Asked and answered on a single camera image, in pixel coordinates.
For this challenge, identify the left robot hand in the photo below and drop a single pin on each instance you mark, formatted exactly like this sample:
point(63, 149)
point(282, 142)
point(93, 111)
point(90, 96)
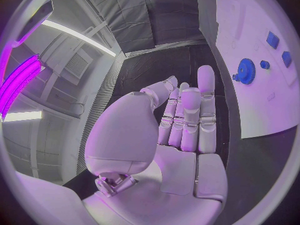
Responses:
point(131, 135)

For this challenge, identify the white task board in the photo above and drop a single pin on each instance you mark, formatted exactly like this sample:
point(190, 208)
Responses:
point(262, 78)

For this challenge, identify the glowing light bar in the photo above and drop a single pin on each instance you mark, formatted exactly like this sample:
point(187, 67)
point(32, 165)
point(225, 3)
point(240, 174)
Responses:
point(20, 84)

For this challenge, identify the blue gear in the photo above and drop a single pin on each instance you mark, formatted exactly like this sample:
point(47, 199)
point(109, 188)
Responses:
point(246, 70)

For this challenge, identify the blue peg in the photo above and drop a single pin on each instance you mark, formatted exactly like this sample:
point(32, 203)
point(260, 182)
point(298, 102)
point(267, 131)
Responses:
point(264, 64)

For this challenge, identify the blue square block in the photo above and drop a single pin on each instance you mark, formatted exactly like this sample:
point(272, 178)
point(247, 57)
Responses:
point(286, 59)
point(273, 40)

